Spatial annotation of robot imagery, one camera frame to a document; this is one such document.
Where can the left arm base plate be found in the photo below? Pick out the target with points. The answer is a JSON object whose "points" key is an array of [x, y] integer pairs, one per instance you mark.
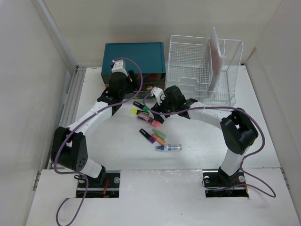
{"points": [[107, 188]]}

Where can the white wire desk organizer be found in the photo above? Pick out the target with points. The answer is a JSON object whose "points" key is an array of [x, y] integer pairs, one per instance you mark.
{"points": [[190, 68]]}

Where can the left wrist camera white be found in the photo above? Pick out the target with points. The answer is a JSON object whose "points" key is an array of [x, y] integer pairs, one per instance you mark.
{"points": [[118, 66]]}

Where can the pink cap colourful tube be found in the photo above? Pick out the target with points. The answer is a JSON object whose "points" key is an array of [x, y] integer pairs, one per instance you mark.
{"points": [[147, 119]]}

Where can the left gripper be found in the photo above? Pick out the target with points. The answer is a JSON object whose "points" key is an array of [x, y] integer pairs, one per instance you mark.
{"points": [[133, 82]]}

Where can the pastel orange highlighter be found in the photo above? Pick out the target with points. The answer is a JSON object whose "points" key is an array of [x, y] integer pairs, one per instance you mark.
{"points": [[158, 139]]}

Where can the pastel green highlighter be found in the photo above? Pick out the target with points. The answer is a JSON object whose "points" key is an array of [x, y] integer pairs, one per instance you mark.
{"points": [[158, 133]]}

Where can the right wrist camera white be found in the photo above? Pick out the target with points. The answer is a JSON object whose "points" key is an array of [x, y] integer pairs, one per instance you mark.
{"points": [[159, 94]]}

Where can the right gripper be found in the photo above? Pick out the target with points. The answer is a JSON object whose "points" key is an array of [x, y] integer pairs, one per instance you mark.
{"points": [[160, 108]]}

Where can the yellow black highlighter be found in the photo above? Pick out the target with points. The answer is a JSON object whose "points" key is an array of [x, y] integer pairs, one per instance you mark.
{"points": [[137, 112]]}

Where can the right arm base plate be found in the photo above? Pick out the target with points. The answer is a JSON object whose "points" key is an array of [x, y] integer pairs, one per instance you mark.
{"points": [[218, 185]]}

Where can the teal drawer organizer box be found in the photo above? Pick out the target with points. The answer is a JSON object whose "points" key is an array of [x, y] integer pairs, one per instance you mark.
{"points": [[147, 58]]}

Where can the green black highlighter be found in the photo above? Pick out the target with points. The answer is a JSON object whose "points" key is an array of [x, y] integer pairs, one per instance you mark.
{"points": [[140, 106]]}

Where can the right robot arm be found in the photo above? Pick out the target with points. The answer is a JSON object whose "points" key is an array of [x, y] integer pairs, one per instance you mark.
{"points": [[238, 131]]}

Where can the purple black highlighter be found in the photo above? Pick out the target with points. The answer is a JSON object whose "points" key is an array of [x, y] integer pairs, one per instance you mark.
{"points": [[147, 136]]}

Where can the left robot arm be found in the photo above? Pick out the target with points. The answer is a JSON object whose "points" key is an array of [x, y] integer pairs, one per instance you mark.
{"points": [[69, 148]]}

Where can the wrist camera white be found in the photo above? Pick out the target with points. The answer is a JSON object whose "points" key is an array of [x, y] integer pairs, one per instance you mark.
{"points": [[159, 94], [118, 66]]}

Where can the clear blue glue pen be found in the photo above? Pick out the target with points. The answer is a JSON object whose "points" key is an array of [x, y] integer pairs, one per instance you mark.
{"points": [[168, 148]]}

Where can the aluminium rail frame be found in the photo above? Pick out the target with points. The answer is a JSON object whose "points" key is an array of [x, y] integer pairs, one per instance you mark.
{"points": [[71, 95]]}

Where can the clear mesh zip pouch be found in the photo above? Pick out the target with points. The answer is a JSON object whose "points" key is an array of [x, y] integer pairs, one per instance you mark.
{"points": [[217, 59]]}

